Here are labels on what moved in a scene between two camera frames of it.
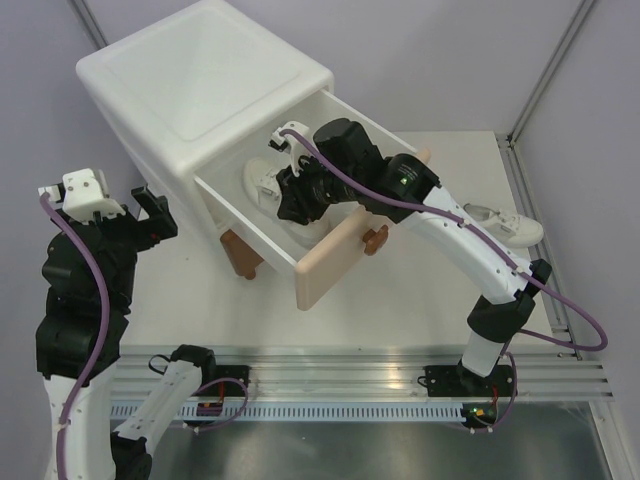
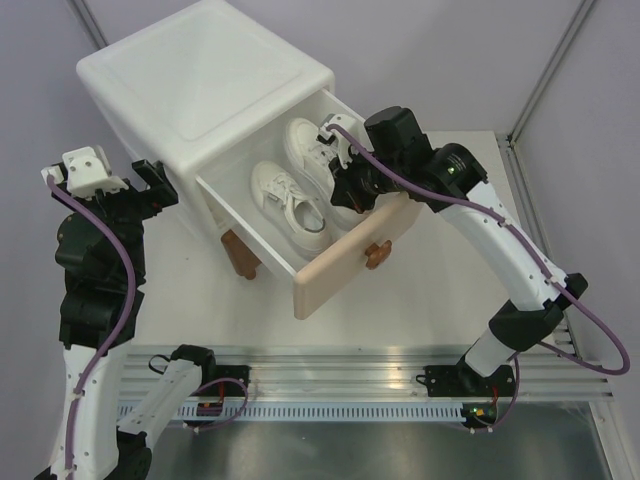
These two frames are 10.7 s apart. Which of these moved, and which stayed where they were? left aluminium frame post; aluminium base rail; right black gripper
Moved: right black gripper
Stayed: left aluminium frame post; aluminium base rail
